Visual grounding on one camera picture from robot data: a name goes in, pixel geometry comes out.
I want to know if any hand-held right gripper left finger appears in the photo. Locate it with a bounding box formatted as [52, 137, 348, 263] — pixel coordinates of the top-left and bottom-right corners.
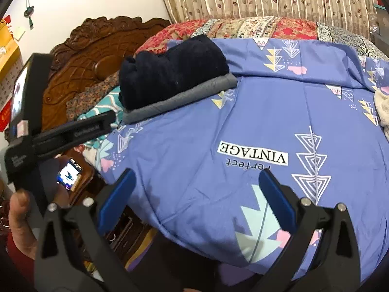
[33, 168, 137, 292]

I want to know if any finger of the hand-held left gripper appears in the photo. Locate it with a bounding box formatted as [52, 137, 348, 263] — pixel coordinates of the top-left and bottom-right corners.
[32, 111, 118, 160]

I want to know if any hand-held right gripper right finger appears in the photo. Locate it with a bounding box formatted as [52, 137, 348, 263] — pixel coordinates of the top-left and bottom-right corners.
[252, 169, 362, 292]

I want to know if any grey garment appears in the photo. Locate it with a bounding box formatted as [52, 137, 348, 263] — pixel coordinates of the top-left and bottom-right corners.
[122, 73, 238, 125]

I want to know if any dark navy fleece garment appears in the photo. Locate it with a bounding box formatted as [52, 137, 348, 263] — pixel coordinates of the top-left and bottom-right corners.
[118, 34, 230, 110]

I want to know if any person's left hand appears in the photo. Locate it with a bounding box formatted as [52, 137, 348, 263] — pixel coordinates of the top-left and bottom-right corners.
[9, 189, 41, 260]

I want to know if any wooden nightstand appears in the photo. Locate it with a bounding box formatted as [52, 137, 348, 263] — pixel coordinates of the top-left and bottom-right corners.
[43, 147, 159, 268]

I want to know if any brown floral pillow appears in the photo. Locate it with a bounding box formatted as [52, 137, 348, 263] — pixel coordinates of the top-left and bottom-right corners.
[66, 70, 122, 120]

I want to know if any smartphone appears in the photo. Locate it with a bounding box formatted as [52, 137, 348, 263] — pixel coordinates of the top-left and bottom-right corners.
[57, 157, 83, 192]

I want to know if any carved wooden headboard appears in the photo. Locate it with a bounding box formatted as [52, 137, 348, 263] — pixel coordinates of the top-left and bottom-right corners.
[41, 17, 171, 131]

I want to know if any blue printed bed sheet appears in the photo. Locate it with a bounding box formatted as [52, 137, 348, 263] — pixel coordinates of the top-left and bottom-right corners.
[94, 36, 389, 277]

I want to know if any white patterned sweater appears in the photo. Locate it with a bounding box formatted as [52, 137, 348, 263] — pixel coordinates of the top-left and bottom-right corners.
[373, 88, 389, 142]

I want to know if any red floral patchwork quilt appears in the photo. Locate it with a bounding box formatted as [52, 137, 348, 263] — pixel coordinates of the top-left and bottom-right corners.
[135, 17, 389, 64]

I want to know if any clear plastic storage box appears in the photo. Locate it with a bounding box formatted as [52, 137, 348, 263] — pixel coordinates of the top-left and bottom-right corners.
[369, 1, 389, 47]

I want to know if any yellow wall calendar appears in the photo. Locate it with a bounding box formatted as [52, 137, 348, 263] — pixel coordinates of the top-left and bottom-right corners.
[0, 15, 24, 133]

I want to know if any hanging wall ornament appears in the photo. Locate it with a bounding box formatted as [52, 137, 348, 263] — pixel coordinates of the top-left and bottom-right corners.
[24, 0, 36, 30]

